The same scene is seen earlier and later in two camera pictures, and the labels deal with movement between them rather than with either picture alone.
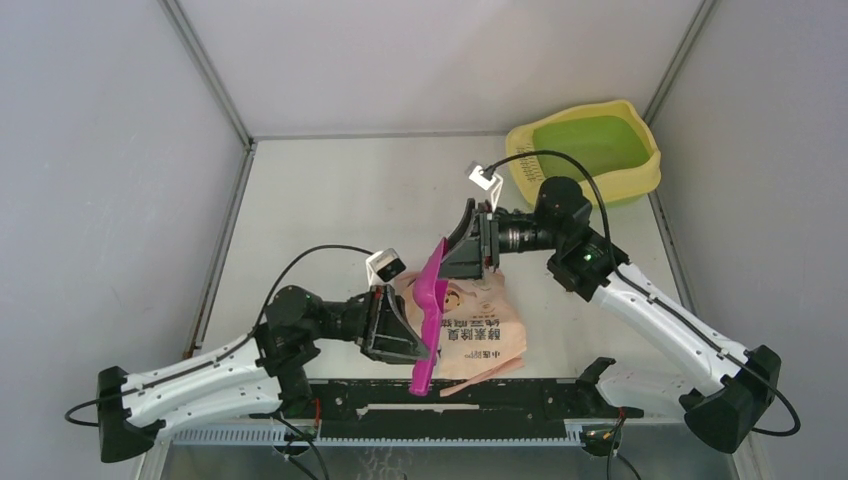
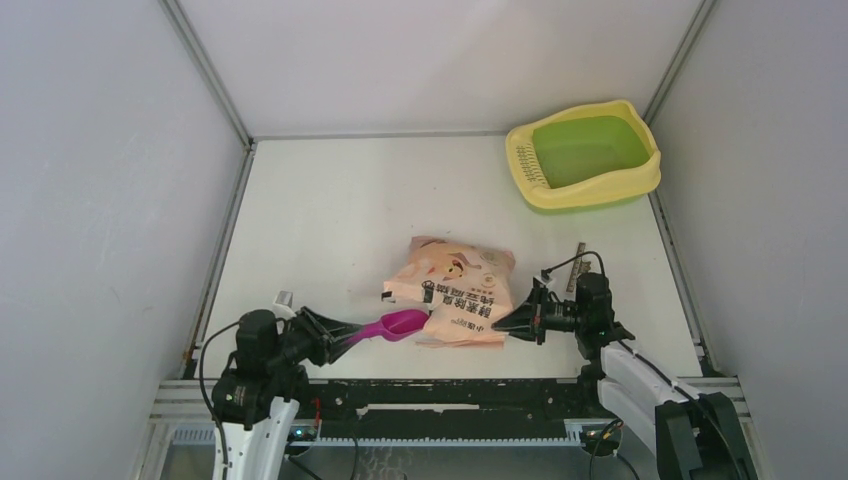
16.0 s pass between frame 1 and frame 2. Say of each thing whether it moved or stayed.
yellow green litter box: stayed
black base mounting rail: stayed
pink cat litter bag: moved
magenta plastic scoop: moved
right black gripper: moved
